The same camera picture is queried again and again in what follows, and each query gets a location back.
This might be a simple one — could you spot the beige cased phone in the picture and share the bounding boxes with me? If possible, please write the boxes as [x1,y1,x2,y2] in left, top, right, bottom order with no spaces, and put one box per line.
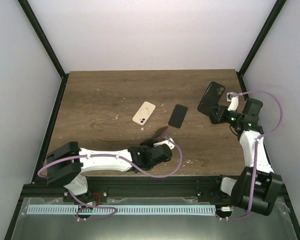
[132,101,156,126]

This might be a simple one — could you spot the black cased phone front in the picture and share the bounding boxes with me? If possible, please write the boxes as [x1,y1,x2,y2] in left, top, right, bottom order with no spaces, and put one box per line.
[168,104,188,129]

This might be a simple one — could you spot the black cased phone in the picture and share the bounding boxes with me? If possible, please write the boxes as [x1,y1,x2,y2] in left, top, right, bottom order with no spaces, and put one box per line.
[152,126,169,140]
[168,104,188,129]

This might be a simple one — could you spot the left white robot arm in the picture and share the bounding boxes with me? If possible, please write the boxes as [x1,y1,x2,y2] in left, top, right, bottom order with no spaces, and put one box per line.
[46,136,175,202]

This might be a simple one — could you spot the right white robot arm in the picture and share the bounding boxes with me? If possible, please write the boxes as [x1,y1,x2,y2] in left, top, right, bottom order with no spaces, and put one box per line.
[209,97,283,216]

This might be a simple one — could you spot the metal front panel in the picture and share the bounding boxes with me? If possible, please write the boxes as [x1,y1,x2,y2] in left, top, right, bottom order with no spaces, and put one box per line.
[11,198,297,240]

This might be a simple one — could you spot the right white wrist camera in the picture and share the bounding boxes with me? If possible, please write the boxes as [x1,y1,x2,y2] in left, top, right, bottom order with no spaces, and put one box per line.
[226,92,239,111]

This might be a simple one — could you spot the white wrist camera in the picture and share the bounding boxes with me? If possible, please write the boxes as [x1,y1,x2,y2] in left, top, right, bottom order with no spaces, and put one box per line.
[226,92,239,111]
[153,136,175,150]

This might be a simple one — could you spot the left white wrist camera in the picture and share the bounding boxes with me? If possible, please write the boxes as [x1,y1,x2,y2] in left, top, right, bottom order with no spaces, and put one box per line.
[153,136,175,150]

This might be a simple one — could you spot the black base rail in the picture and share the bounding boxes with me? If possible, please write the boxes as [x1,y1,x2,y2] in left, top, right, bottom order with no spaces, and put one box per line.
[23,175,286,203]

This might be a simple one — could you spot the right black frame post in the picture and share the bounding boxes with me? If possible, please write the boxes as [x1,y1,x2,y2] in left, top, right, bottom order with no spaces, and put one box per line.
[236,0,288,76]

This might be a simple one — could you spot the black frame post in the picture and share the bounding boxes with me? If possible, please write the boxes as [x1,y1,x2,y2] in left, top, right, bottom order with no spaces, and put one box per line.
[236,0,288,76]
[17,0,67,80]

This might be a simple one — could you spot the light blue slotted cable duct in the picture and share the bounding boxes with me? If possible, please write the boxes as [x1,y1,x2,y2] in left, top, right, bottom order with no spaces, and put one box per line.
[26,204,216,216]

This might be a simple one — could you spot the left black frame post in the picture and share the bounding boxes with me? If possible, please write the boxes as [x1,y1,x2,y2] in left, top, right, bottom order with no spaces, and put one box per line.
[17,0,67,80]

